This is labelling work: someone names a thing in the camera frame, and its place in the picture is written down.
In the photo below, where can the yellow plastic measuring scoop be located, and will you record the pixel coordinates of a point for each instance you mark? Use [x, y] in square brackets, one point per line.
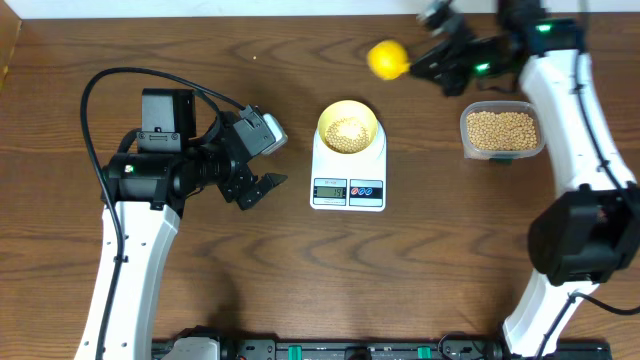
[388, 60]

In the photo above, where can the pale yellow bowl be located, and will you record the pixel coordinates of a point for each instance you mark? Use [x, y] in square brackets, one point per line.
[347, 109]

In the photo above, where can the clear container of soybeans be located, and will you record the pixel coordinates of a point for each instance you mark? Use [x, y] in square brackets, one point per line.
[501, 130]

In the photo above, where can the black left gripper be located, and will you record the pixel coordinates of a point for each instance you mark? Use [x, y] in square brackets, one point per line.
[241, 185]

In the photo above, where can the white digital kitchen scale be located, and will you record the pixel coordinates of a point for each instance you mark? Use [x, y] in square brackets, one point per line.
[352, 182]

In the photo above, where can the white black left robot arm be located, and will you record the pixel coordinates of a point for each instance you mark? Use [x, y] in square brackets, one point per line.
[155, 170]

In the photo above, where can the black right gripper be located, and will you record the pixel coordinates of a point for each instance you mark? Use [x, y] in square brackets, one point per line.
[445, 61]

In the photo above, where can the soybeans in bowl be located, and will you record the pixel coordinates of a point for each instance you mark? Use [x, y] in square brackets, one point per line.
[347, 136]

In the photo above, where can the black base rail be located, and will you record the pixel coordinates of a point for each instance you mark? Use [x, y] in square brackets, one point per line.
[206, 343]

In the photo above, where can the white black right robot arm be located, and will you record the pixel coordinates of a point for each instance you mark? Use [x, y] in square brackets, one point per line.
[591, 230]

